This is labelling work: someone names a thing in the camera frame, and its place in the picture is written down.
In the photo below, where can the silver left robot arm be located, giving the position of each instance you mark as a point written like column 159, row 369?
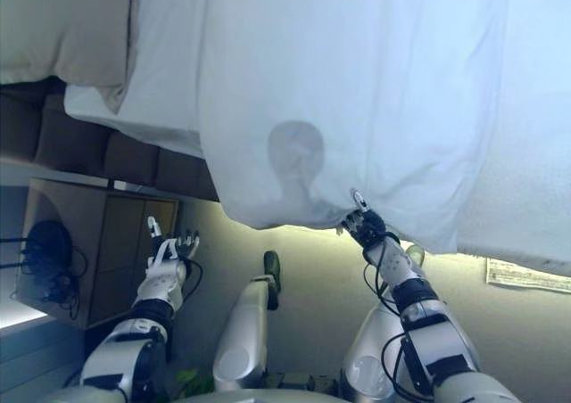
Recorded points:
column 156, row 287

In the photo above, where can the large beige pillow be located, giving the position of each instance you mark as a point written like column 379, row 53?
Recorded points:
column 67, row 28

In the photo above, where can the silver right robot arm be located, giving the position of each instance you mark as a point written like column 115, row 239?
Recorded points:
column 428, row 327

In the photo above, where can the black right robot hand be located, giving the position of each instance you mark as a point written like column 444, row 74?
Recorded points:
column 366, row 227

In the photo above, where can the brown upholstered bed frame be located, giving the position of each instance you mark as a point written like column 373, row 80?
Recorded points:
column 89, row 144

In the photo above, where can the under-bed light strip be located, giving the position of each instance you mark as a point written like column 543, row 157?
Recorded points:
column 250, row 233

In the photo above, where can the silver left robot leg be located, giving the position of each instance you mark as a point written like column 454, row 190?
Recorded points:
column 250, row 314

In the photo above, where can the white duvet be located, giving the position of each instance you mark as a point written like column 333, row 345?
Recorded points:
column 334, row 86

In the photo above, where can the white fitted mattress sheet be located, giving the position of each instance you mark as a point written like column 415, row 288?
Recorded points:
column 169, row 64

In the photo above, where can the wooden nightstand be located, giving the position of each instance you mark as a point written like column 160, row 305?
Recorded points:
column 116, row 251

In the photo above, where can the silver right robot leg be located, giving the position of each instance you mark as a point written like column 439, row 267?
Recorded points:
column 370, row 354

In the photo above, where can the silver robot leg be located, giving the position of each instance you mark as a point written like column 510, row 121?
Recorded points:
column 250, row 314
column 370, row 354

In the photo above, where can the white printed care tag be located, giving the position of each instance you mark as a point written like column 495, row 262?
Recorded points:
column 526, row 276

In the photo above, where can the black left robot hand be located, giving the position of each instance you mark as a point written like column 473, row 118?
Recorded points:
column 185, row 244

